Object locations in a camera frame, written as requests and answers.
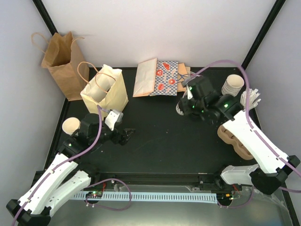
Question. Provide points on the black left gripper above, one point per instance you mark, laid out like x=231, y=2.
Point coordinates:
x=123, y=139

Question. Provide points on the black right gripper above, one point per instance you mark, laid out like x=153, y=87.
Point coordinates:
x=186, y=109

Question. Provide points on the cream paper bag with handles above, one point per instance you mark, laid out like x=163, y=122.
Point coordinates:
x=106, y=89

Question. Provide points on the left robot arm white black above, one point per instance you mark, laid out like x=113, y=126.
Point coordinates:
x=68, y=174

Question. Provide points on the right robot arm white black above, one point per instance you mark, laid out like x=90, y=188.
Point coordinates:
x=236, y=128

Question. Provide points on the blue checkered paper bag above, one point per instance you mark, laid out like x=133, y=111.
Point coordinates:
x=165, y=79

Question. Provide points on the brown flat paper bag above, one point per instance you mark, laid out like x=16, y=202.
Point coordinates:
x=183, y=73

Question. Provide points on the white flat paper bag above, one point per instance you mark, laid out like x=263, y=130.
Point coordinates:
x=145, y=78

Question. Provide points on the stack of white paper cups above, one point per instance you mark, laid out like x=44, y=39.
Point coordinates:
x=233, y=85

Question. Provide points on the left stack of paper cups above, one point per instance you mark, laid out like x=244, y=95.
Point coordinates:
x=70, y=125

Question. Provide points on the glass of wrapped stirrers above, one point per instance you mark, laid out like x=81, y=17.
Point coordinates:
x=252, y=99

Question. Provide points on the small circuit board with LEDs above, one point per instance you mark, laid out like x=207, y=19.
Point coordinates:
x=94, y=194

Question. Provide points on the standing brown paper bag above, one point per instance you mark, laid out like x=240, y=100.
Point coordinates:
x=62, y=58

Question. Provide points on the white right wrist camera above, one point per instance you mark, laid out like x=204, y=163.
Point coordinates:
x=189, y=93

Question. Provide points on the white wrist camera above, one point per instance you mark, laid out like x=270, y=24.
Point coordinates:
x=112, y=118
x=189, y=93

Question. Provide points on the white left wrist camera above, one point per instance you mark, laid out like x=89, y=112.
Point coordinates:
x=112, y=118

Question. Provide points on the light blue slotted cable duct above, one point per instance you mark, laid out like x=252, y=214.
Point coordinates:
x=150, y=197

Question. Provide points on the black right frame post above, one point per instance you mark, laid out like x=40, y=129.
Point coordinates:
x=277, y=6

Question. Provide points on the black frame post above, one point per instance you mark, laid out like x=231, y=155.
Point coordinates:
x=45, y=16
x=277, y=6

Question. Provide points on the black left frame post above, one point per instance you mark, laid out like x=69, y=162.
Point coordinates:
x=45, y=16

